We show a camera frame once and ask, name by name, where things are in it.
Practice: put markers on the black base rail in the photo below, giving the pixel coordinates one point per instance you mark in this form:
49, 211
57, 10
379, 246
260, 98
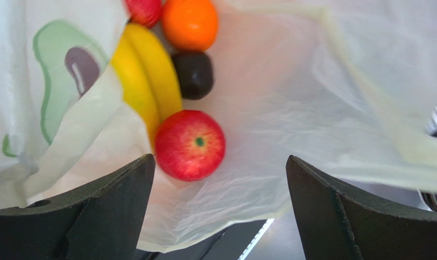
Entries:
233, 242

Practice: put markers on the yellow banana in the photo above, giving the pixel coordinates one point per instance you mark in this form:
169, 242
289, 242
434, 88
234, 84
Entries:
136, 87
159, 68

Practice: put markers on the pale green plastic bag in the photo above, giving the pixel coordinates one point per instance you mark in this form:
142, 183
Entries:
348, 86

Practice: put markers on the shiny red apple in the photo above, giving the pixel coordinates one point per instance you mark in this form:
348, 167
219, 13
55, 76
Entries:
144, 12
189, 145

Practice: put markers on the dark purple plum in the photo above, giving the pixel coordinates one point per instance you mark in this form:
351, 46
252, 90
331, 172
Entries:
195, 74

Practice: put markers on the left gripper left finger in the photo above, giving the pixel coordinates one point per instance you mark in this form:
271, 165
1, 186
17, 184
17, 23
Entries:
99, 220

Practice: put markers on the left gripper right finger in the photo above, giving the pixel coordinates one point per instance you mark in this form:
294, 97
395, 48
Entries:
337, 220

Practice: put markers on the fruit basket off table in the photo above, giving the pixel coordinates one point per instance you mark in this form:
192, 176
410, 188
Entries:
430, 199

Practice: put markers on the orange fruit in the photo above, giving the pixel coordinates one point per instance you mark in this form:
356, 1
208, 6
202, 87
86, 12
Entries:
190, 25

